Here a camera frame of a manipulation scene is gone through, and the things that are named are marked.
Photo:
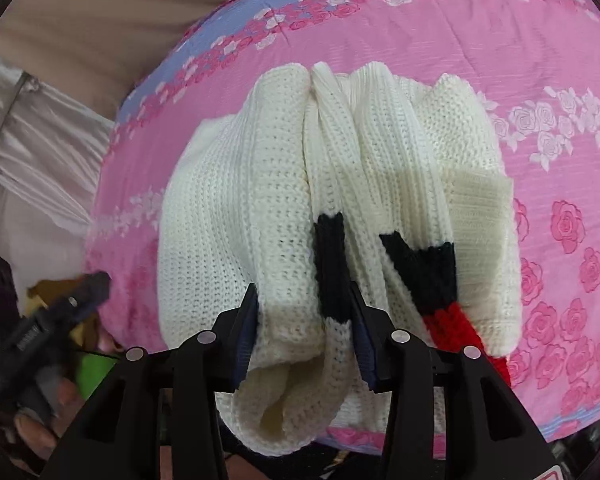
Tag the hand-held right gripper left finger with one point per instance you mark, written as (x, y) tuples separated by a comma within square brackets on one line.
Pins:
[(245, 340)]

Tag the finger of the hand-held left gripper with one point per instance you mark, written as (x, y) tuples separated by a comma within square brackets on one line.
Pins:
[(90, 287)]

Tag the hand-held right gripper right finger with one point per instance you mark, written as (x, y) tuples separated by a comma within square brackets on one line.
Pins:
[(362, 345)]

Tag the white red black knit sweater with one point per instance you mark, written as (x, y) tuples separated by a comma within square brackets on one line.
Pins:
[(280, 185)]

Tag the person's left hand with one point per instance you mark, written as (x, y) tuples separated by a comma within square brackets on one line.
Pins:
[(45, 435)]

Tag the yellow cloth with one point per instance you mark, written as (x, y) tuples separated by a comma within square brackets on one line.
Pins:
[(47, 297)]

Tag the green cloth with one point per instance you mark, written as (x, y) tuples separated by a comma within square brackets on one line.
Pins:
[(95, 372)]

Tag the white curtain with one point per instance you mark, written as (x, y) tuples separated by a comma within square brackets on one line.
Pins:
[(45, 160)]

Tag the pink floral bed sheet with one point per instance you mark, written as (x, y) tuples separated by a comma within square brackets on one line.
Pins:
[(555, 185)]

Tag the beige hanging cloth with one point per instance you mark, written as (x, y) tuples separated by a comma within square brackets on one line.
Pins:
[(80, 25)]

